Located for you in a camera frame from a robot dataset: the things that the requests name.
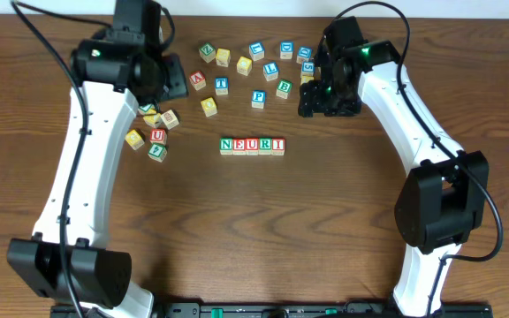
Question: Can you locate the yellow block centre top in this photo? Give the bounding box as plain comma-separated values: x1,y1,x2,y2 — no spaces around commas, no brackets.
237,57,253,76

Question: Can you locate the blue T block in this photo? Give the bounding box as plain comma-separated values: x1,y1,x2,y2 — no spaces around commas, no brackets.
214,77,229,95

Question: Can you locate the yellow block far left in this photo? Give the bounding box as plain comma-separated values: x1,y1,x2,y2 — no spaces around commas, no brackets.
125,129,145,150

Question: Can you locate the red I block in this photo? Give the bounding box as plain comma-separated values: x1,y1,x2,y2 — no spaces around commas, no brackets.
271,138,285,155

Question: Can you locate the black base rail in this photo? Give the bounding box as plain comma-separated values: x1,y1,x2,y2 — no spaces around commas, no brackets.
49,301,494,318

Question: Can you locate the green R block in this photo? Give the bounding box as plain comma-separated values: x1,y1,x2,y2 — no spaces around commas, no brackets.
258,138,272,155

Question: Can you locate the green 4 block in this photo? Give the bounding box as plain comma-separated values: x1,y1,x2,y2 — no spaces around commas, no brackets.
148,144,167,163

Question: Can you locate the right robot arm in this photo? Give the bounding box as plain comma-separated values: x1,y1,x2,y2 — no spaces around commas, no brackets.
298,17,489,317

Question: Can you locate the blue D block tilted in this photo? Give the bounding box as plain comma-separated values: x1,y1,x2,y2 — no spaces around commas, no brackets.
296,46,312,64

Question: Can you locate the blue L block top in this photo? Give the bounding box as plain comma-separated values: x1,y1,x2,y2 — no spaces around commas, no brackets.
248,42,265,61

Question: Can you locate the blue P block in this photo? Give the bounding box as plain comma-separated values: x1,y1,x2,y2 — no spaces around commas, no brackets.
251,90,266,109

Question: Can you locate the yellow S block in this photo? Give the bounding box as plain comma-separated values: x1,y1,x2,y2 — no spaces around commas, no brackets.
300,76,314,84

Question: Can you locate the blue 5 block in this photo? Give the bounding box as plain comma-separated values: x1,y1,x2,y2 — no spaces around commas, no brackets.
300,61,315,77

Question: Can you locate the green Z block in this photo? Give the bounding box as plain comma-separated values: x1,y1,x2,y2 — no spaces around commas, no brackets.
199,42,216,63

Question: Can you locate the blue L block middle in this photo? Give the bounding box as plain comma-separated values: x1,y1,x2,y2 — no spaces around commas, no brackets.
263,62,279,81

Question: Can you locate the yellow block top left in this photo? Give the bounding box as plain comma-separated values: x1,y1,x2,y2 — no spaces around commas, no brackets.
216,48,231,67

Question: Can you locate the green N block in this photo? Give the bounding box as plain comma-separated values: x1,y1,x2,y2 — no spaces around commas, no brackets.
219,138,233,155

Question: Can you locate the red u block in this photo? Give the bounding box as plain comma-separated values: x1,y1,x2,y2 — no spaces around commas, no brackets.
149,129,167,146
245,138,259,155

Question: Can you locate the plain wooden picture block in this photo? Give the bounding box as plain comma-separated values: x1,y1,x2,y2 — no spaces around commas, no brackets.
161,110,179,130

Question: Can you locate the red E block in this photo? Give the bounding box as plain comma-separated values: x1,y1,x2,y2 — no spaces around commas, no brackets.
232,139,246,155

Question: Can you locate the green V block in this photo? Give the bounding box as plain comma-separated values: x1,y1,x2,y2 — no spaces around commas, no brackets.
138,104,156,116

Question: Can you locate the red A block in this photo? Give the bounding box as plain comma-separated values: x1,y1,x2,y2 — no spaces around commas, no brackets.
189,71,207,91

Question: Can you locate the green B block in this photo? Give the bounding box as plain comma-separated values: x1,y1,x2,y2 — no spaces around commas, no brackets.
276,79,292,99

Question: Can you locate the yellow block beside V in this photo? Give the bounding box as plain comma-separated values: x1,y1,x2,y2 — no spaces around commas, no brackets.
143,113,163,128

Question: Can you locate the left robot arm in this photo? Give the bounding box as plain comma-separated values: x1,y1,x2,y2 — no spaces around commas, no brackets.
7,0,188,317

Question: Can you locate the yellow block centre low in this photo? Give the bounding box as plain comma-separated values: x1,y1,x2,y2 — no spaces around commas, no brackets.
201,97,217,117

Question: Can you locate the blue l block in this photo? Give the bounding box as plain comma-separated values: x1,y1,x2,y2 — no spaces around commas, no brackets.
248,42,265,61
263,62,279,81

